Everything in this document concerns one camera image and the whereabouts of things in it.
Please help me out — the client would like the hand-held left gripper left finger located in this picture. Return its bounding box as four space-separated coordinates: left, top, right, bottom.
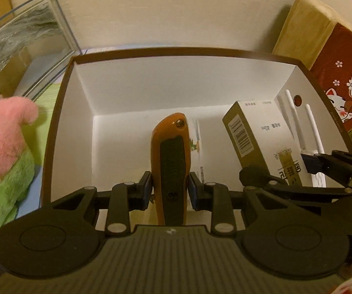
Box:
53 171 154 237

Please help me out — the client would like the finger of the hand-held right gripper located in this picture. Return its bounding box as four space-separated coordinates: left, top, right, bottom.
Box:
239 165 352 198
301 150 352 188

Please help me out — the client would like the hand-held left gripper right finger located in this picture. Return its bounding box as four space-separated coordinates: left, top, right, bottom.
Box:
188 173 287 236

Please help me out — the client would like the white medicine box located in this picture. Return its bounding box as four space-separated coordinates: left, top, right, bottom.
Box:
191 118 209 188

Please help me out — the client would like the orange utility knife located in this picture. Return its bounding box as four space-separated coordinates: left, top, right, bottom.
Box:
150 113 193 226

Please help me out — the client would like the gold product box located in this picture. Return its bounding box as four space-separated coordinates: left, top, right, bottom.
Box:
222 99 304 187

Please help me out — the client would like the white wifi router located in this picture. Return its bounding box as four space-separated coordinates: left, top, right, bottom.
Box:
276 89 327 188

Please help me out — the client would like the brown cardboard box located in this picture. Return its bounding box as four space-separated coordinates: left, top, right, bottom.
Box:
39 47 352 226

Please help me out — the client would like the red cat print cushion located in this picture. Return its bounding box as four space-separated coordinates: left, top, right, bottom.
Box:
272 0 352 151

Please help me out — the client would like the pink starfish plush toy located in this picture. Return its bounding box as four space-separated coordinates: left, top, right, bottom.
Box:
0 96 40 235

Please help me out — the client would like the framed landscape picture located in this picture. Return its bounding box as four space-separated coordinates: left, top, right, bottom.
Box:
0 0 81 105

